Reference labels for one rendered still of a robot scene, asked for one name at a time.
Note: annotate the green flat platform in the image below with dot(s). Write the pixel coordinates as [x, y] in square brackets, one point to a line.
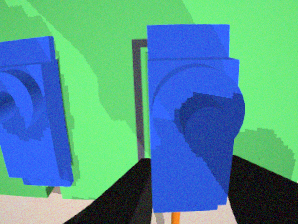
[74, 91]

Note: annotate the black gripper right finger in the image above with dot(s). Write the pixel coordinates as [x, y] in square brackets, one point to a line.
[258, 196]

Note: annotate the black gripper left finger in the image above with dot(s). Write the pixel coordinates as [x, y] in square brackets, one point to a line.
[128, 201]

